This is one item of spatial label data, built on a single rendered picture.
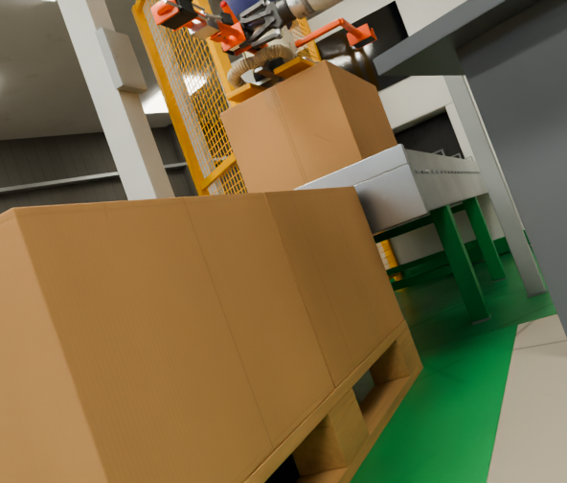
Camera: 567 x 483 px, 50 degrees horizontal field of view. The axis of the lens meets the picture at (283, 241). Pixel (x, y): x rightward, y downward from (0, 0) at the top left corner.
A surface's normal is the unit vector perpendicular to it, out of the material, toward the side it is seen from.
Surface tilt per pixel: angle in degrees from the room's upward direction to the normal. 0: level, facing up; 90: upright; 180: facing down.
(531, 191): 90
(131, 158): 90
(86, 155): 90
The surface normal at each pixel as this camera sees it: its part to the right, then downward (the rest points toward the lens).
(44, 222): 0.85, -0.33
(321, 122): -0.40, 0.10
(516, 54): -0.65, 0.20
